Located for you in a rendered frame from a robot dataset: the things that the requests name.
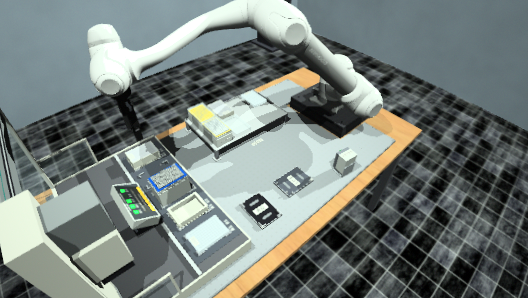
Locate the white ready key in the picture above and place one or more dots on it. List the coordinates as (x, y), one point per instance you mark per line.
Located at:
(344, 161)

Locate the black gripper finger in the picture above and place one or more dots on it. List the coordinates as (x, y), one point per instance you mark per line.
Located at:
(126, 120)
(134, 121)

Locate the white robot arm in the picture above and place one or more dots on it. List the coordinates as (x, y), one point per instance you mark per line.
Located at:
(277, 21)

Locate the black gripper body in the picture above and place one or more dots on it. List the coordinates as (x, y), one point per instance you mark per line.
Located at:
(124, 97)

